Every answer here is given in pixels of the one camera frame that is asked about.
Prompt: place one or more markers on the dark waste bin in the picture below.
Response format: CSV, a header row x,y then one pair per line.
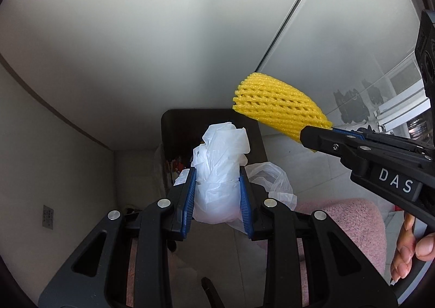
x,y
183,117

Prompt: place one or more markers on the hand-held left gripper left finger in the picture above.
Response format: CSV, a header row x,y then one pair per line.
x,y
188,202

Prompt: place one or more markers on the grey wall plate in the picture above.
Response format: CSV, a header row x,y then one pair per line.
x,y
48,216

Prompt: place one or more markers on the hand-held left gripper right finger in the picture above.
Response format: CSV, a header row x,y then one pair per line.
x,y
245,202

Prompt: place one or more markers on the person's right hand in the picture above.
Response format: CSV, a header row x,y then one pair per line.
x,y
404,257

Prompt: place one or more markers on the black bar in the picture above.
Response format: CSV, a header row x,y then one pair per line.
x,y
212,292

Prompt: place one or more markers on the yellow foam fruit net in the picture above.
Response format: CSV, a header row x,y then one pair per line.
x,y
278,100

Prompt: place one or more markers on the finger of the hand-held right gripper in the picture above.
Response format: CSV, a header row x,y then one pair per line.
x,y
323,139
350,134

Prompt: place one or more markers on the black cat sticker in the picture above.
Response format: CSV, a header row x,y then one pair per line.
x,y
373,92
350,107

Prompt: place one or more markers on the white plastic bag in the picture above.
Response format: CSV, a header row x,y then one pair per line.
x,y
217,172

